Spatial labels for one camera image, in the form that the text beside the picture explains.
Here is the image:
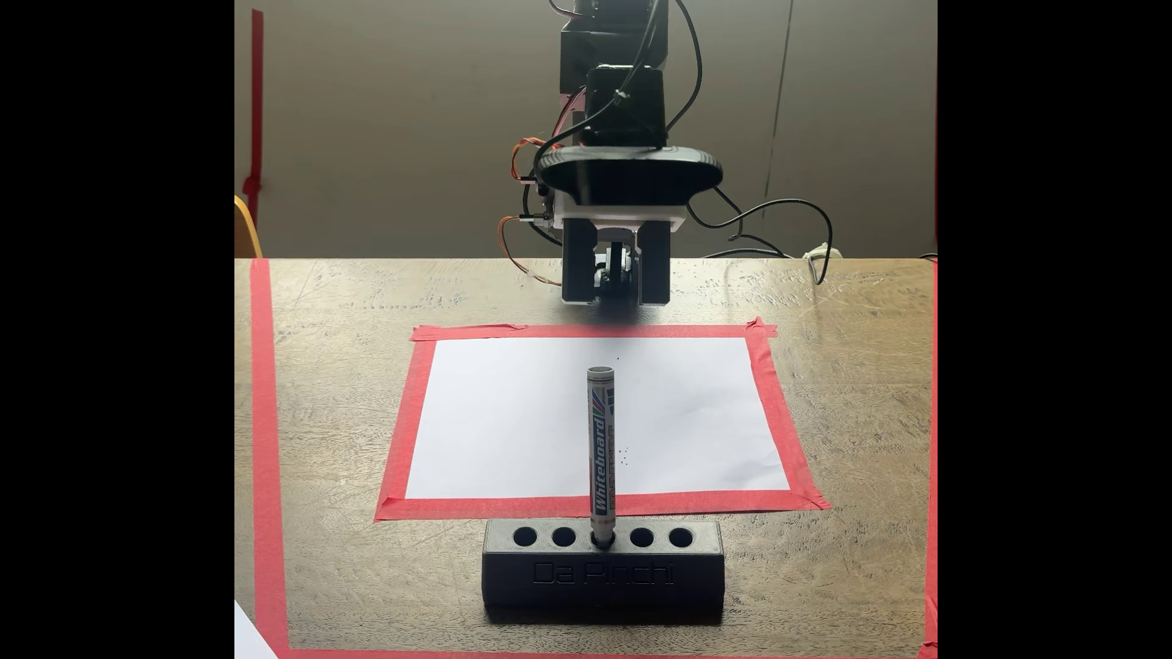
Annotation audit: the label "whiteboard marker pen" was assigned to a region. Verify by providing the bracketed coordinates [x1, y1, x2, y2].
[587, 366, 617, 549]

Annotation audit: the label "black pen holder block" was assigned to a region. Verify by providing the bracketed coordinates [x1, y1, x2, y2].
[482, 519, 726, 613]

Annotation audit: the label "red tape strip on paper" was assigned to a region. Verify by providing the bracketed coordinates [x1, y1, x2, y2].
[374, 339, 439, 523]
[374, 489, 833, 523]
[410, 317, 778, 342]
[743, 320, 833, 512]

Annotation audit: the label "white paper sheet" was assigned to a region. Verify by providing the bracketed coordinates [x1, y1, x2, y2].
[405, 337, 790, 501]

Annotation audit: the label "wooden chair back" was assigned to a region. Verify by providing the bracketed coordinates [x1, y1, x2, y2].
[234, 194, 264, 259]

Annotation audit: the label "long red table tape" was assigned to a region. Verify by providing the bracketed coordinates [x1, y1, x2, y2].
[921, 261, 939, 659]
[250, 259, 292, 659]
[275, 648, 926, 659]

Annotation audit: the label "white paper corner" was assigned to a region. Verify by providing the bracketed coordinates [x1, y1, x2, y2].
[234, 599, 280, 659]

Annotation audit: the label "black oval camera box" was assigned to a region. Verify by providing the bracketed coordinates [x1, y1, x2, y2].
[535, 145, 725, 209]

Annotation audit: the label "orange wires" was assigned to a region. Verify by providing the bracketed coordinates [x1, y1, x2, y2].
[496, 136, 565, 289]

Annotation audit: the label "black cable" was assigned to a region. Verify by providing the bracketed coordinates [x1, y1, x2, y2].
[685, 185, 835, 287]

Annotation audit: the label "red tape on wall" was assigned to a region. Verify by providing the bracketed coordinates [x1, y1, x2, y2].
[242, 9, 265, 225]

